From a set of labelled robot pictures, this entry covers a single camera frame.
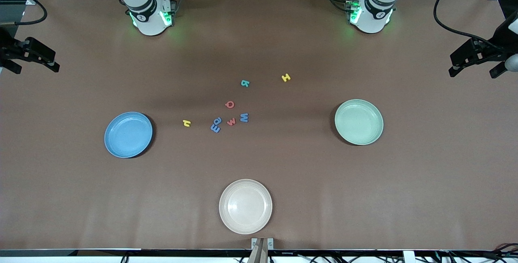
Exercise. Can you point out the yellow lowercase foam letter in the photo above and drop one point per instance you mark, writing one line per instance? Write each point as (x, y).
(186, 123)

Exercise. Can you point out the yellow uppercase letter H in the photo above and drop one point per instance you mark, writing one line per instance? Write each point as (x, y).
(286, 77)

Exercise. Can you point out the pink letter Q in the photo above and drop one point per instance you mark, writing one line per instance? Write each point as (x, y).
(226, 104)

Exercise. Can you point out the red lowercase letter w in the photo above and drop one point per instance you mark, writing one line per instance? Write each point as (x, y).
(231, 121)

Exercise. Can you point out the teal foam letter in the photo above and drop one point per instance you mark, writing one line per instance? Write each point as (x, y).
(245, 83)

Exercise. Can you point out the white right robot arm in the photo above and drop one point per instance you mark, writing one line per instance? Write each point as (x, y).
(145, 12)

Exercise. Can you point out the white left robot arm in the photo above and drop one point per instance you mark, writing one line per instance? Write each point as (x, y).
(374, 16)

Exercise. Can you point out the blue plate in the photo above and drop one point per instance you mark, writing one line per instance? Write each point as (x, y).
(128, 134)

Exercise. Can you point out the green plate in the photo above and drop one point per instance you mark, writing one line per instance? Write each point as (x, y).
(359, 122)

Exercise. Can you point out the blue letter E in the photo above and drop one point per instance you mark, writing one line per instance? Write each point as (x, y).
(214, 128)

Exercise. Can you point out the blue rounded lowercase letter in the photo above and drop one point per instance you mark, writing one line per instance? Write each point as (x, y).
(218, 121)

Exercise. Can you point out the small white block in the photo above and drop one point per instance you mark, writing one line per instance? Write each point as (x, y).
(408, 256)

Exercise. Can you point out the blue uppercase letter W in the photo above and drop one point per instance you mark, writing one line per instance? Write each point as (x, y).
(244, 117)

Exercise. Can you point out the beige plate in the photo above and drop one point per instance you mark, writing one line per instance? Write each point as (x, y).
(245, 206)

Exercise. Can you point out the metal table edge bracket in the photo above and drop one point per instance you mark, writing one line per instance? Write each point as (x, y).
(270, 243)

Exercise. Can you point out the brown wooden post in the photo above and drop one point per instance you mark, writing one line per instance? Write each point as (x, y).
(259, 255)

